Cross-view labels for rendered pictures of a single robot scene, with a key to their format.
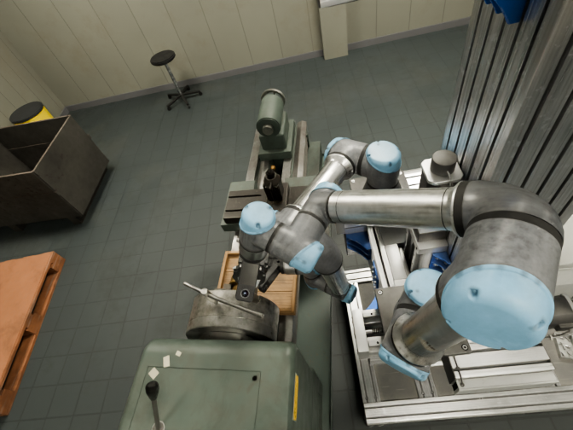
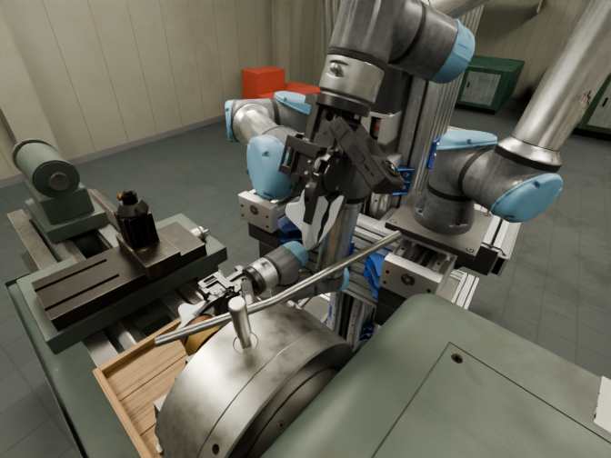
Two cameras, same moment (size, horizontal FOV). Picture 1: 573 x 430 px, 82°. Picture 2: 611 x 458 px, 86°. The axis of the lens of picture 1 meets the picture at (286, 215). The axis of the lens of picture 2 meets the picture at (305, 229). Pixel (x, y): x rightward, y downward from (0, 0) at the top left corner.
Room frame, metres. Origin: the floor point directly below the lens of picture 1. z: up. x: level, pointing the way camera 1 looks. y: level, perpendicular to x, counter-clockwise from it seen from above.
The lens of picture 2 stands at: (0.34, 0.53, 1.63)
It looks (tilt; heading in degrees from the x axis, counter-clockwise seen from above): 35 degrees down; 293
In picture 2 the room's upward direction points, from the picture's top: 3 degrees clockwise
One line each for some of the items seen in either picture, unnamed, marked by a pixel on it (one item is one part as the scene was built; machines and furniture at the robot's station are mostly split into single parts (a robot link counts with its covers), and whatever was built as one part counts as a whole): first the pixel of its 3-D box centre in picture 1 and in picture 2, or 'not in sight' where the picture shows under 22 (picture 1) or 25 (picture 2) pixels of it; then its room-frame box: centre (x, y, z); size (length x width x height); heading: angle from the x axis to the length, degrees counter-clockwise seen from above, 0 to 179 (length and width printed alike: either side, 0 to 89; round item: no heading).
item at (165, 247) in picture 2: (277, 201); (148, 249); (1.06, 0.02, 1.00); 0.20 x 0.10 x 0.05; 161
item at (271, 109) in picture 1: (273, 124); (55, 185); (1.64, -0.09, 1.01); 0.30 x 0.20 x 0.29; 161
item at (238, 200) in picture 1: (267, 204); (126, 266); (1.11, 0.07, 0.95); 0.43 x 0.18 x 0.04; 71
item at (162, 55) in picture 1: (174, 78); not in sight; (4.16, 0.80, 0.30); 0.50 x 0.47 x 0.59; 69
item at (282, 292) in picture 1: (257, 281); (197, 366); (0.74, 0.21, 0.89); 0.36 x 0.30 x 0.04; 71
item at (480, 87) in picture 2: not in sight; (459, 79); (0.40, -7.34, 0.37); 1.93 x 1.71 x 0.74; 169
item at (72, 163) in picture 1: (37, 176); not in sight; (2.93, 2.23, 0.36); 1.02 x 0.84 x 0.72; 79
